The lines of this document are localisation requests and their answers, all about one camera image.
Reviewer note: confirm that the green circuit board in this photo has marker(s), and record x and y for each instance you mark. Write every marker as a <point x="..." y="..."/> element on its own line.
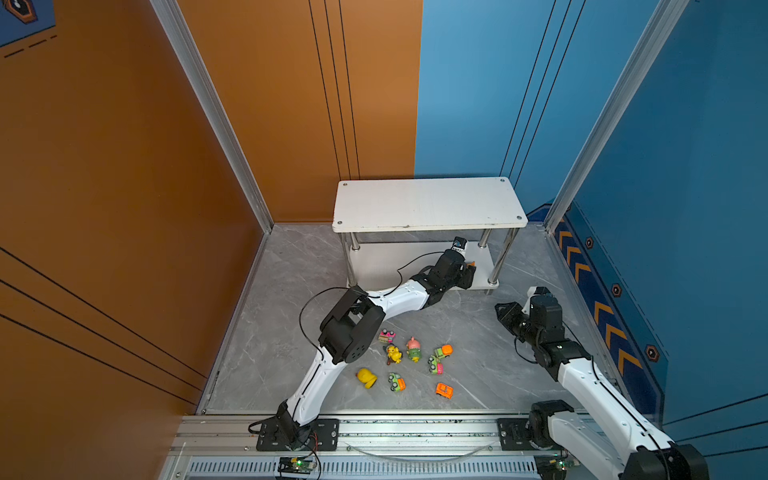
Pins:
<point x="296" y="468"/>

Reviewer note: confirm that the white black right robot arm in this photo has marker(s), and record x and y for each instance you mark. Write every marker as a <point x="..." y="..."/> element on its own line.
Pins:
<point x="629" y="446"/>

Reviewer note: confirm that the left aluminium corner post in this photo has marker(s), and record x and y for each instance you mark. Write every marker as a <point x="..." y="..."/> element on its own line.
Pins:
<point x="177" y="31"/>

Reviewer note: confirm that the orange green toy truck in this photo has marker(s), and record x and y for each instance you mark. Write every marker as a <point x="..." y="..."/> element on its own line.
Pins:
<point x="443" y="351"/>

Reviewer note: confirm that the yellow pikachu toy figure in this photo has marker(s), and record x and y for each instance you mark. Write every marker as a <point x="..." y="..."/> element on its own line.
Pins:
<point x="393" y="354"/>

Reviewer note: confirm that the aluminium corner post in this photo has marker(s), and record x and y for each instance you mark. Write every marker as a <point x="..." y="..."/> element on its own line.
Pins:
<point x="177" y="31"/>
<point x="662" y="22"/>

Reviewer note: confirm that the right aluminium corner post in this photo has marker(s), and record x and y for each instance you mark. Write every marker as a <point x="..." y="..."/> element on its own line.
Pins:
<point x="662" y="22"/>

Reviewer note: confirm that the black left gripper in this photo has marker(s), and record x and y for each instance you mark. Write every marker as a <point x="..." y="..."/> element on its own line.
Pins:
<point x="467" y="276"/>

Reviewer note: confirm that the pink green toy figure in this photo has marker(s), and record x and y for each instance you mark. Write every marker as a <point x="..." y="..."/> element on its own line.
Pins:
<point x="413" y="350"/>

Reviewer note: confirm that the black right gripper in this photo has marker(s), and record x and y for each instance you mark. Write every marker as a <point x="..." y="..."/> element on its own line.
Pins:
<point x="510" y="312"/>

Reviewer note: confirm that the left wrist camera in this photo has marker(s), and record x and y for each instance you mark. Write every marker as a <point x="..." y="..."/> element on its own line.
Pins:
<point x="459" y="244"/>

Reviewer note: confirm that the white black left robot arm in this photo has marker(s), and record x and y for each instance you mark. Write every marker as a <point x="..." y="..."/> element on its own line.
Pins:
<point x="351" y="326"/>

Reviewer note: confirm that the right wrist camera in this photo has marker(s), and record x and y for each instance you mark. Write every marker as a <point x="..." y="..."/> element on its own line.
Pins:
<point x="533" y="292"/>

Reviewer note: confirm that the white two-tier shelf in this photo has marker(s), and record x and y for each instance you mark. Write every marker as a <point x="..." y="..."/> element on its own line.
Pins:
<point x="485" y="204"/>

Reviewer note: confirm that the green orange toy car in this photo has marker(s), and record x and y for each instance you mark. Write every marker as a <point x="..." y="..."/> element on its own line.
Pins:
<point x="396" y="382"/>

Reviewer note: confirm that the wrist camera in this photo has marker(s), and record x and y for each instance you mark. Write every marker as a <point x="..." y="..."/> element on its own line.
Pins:
<point x="459" y="244"/>
<point x="533" y="292"/>

